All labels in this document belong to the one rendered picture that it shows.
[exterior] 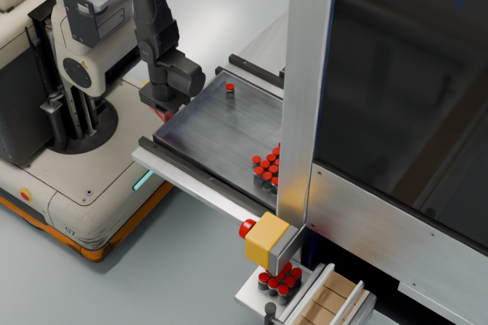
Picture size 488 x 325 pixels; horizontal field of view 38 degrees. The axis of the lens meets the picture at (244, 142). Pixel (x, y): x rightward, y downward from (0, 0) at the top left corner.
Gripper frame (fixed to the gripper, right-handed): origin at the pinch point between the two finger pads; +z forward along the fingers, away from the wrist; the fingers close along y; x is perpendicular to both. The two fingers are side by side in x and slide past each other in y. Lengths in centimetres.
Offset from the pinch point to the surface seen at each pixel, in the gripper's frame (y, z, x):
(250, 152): 20.0, 2.2, 4.7
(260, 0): -72, 90, 144
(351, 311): 59, -3, -19
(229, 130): 12.3, 2.2, 7.2
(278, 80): 13.3, 0.4, 25.9
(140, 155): 0.2, 2.4, -10.3
